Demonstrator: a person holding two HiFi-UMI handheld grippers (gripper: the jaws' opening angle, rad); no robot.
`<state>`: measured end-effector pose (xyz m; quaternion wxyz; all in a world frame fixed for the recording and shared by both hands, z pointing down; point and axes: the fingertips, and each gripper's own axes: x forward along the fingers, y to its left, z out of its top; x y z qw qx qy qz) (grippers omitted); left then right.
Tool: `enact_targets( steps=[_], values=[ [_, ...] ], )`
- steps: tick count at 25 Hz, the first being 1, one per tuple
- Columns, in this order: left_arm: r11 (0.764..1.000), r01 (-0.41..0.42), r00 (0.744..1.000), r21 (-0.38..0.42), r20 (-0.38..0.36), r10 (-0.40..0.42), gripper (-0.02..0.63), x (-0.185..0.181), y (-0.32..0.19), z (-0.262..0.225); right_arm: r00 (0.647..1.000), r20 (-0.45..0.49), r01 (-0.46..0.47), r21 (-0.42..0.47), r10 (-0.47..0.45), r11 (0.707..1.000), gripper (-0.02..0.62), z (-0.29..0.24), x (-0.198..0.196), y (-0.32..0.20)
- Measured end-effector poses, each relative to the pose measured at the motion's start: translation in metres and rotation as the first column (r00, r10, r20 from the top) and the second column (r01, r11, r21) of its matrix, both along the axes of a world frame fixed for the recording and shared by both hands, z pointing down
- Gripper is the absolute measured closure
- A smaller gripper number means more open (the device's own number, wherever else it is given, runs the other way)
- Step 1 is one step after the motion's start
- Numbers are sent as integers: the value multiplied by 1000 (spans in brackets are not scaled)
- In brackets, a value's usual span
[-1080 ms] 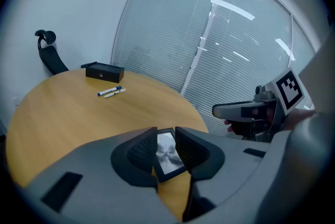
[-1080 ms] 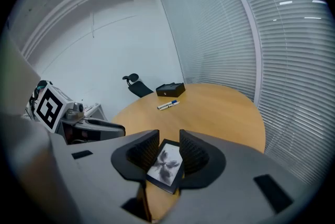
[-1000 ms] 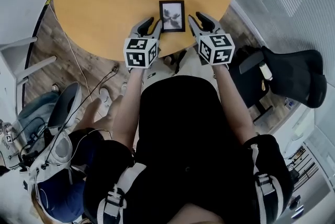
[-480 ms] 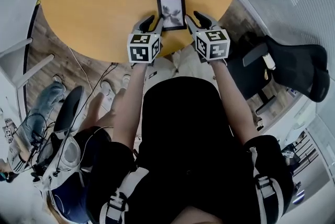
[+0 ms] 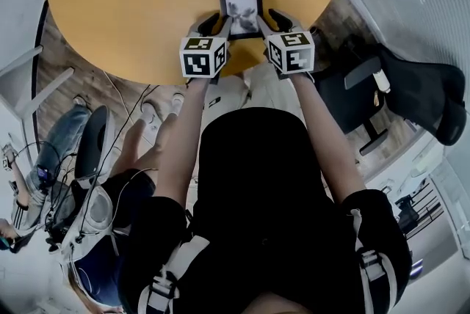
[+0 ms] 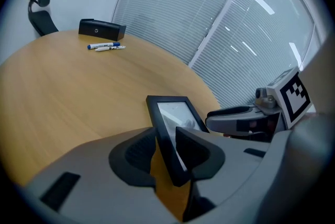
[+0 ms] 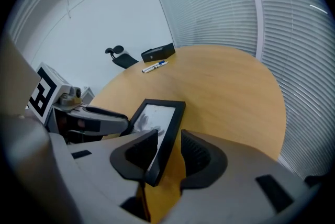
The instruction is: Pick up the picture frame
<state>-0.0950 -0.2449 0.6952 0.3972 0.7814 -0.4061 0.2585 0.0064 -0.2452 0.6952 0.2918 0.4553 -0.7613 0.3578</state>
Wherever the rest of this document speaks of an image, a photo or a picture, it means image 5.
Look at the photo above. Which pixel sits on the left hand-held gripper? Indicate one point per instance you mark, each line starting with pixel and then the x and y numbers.
pixel 200 59

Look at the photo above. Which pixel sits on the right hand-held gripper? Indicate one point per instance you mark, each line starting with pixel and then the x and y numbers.
pixel 293 54

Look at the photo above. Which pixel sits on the person's right forearm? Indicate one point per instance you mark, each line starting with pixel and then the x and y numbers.
pixel 323 136

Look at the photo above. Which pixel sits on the person's left forearm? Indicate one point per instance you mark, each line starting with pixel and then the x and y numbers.
pixel 180 144

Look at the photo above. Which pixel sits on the round wooden table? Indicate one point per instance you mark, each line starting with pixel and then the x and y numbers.
pixel 128 11

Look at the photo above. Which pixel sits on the person's white trousers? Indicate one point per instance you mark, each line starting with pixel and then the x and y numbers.
pixel 264 88

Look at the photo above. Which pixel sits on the black mesh office chair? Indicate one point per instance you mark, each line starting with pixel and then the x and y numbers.
pixel 415 92

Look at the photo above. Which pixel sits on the black chair with white rim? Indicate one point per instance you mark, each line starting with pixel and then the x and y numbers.
pixel 93 144

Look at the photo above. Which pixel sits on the person's black shirt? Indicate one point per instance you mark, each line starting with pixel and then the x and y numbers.
pixel 257 195

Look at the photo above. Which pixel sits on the white side table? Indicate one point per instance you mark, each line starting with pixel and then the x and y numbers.
pixel 22 77

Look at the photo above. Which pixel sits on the black metal rack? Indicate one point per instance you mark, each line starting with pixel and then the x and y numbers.
pixel 418 208

